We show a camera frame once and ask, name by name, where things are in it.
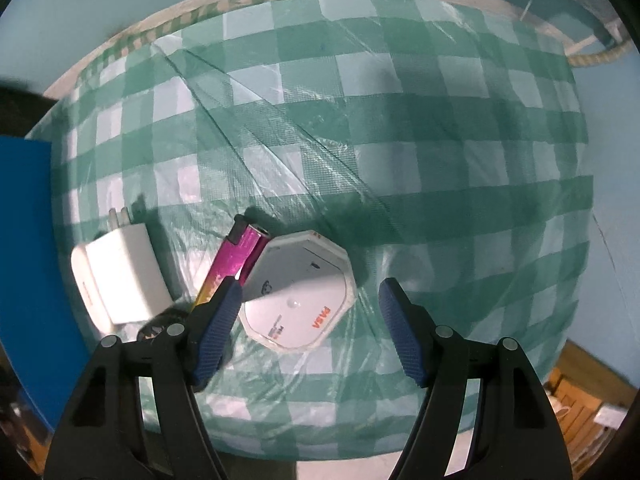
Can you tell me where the white octagonal box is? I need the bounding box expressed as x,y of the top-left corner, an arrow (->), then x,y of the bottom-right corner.
239,229 -> 357,353

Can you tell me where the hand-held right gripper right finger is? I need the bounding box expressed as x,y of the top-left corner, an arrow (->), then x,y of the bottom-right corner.
377,277 -> 573,480

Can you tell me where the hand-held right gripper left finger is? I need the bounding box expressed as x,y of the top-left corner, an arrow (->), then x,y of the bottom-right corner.
42,275 -> 243,480

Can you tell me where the cardboard box with blue rim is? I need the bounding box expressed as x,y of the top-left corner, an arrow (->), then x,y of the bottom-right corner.
0,135 -> 96,433

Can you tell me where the beige striped rope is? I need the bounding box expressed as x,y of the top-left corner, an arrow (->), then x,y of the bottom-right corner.
565,15 -> 640,68

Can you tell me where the white charger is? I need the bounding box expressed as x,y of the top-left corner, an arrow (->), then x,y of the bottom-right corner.
70,207 -> 175,327

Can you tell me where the green checked tablecloth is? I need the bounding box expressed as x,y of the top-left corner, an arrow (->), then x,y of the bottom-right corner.
25,0 -> 596,463

